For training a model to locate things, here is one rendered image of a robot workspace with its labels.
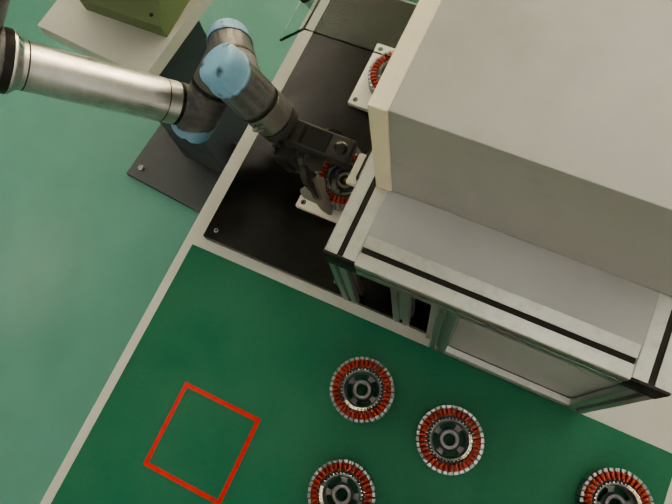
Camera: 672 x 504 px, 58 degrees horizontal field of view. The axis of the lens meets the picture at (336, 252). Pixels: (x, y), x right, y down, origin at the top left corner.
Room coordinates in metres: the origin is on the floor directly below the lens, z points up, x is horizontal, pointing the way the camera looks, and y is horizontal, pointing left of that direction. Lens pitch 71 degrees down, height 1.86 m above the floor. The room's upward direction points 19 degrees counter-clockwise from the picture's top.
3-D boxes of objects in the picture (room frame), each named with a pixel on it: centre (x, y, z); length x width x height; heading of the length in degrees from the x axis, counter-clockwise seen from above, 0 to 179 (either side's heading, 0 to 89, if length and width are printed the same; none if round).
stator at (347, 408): (0.12, 0.04, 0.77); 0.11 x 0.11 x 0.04
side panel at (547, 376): (0.07, -0.21, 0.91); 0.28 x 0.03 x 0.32; 47
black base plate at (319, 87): (0.57, -0.16, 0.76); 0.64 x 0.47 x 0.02; 137
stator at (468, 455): (-0.01, -0.08, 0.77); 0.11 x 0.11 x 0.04
